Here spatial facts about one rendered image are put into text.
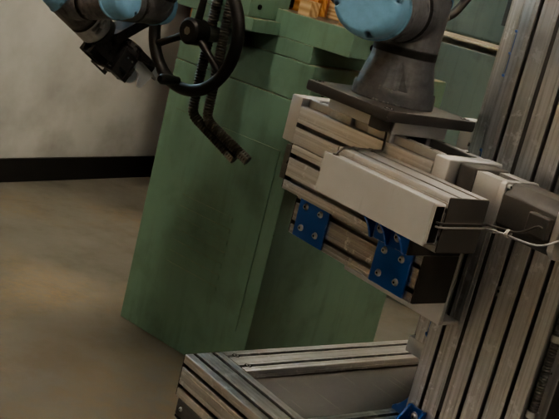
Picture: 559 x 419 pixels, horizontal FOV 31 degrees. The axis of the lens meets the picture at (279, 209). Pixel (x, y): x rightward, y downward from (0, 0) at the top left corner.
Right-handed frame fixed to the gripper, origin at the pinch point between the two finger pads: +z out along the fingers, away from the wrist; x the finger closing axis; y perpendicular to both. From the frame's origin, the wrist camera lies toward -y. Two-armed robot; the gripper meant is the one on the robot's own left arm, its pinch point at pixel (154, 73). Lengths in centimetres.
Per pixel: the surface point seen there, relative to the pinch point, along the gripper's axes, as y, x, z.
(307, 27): -27.4, 20.4, 11.5
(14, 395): 75, 10, 10
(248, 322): 34, 25, 47
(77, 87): -14, -131, 95
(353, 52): -25.9, 33.7, 13.6
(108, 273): 41, -44, 71
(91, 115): -9, -131, 108
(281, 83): -15.2, 17.2, 18.5
